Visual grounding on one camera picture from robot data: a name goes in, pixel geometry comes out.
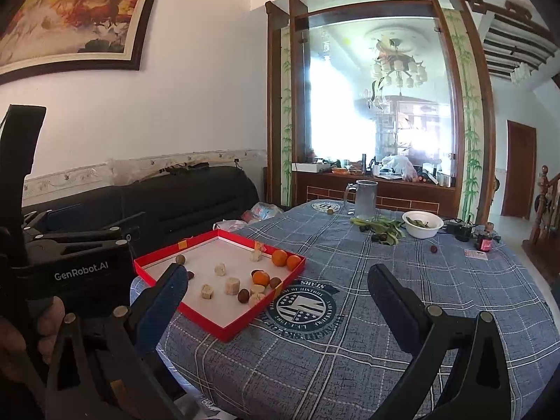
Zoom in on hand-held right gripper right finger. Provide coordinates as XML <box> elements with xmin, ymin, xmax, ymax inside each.
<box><xmin>367</xmin><ymin>264</ymin><xmax>512</xmax><ymax>420</ymax></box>

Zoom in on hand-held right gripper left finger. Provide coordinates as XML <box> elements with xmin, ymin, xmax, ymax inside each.
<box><xmin>44</xmin><ymin>264</ymin><xmax>190</xmax><ymax>420</ymax></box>

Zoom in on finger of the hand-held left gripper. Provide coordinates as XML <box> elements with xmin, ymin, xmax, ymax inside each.
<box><xmin>22</xmin><ymin>210</ymin><xmax>146</xmax><ymax>235</ymax></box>
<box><xmin>30</xmin><ymin>226</ymin><xmax>141</xmax><ymax>250</ymax></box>

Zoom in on red cardboard box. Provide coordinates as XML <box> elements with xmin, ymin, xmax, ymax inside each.
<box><xmin>133</xmin><ymin>230</ymin><xmax>306</xmax><ymax>343</ymax></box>

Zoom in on person's left hand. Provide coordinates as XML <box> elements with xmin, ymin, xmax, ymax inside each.
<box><xmin>0</xmin><ymin>296</ymin><xmax>66</xmax><ymax>383</ymax></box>

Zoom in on green vegetable leaves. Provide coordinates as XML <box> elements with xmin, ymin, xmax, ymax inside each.
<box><xmin>350</xmin><ymin>216</ymin><xmax>407</xmax><ymax>246</ymax></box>

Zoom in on white bowl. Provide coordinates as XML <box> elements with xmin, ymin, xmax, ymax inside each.
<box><xmin>401</xmin><ymin>211</ymin><xmax>444</xmax><ymax>239</ymax></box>

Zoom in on black sofa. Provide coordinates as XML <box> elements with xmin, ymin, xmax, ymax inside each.
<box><xmin>22</xmin><ymin>163</ymin><xmax>261</xmax><ymax>250</ymax></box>

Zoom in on black device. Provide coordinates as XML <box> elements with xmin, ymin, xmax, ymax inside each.
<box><xmin>444</xmin><ymin>218</ymin><xmax>477</xmax><ymax>242</ymax></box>

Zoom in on blue plaid tablecloth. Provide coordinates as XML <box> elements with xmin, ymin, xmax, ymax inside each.
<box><xmin>130</xmin><ymin>200</ymin><xmax>554</xmax><ymax>420</ymax></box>

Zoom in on clear glass pitcher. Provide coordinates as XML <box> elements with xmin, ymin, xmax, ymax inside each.
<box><xmin>344</xmin><ymin>179</ymin><xmax>378</xmax><ymax>220</ymax></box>

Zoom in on dark jar with red label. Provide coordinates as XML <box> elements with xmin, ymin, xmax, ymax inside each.
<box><xmin>476</xmin><ymin>223</ymin><xmax>493</xmax><ymax>252</ymax></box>

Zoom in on clear plastic bag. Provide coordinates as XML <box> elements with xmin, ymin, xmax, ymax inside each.
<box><xmin>243</xmin><ymin>202</ymin><xmax>284</xmax><ymax>224</ymax></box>

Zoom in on wooden door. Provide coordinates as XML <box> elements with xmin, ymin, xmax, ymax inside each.
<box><xmin>501</xmin><ymin>119</ymin><xmax>537</xmax><ymax>220</ymax></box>

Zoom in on wooden stair railing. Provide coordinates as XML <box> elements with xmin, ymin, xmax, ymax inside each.
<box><xmin>523</xmin><ymin>165</ymin><xmax>560</xmax><ymax>272</ymax></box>

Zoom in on framed horse painting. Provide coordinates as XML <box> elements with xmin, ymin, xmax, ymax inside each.
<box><xmin>0</xmin><ymin>0</ymin><xmax>166</xmax><ymax>85</ymax></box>

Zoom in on wooden glass partition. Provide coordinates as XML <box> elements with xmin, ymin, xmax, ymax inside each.
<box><xmin>265</xmin><ymin>0</ymin><xmax>497</xmax><ymax>224</ymax></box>

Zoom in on chandelier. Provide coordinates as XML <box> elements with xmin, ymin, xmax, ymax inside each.
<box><xmin>363</xmin><ymin>37</ymin><xmax>429</xmax><ymax>110</ymax></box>

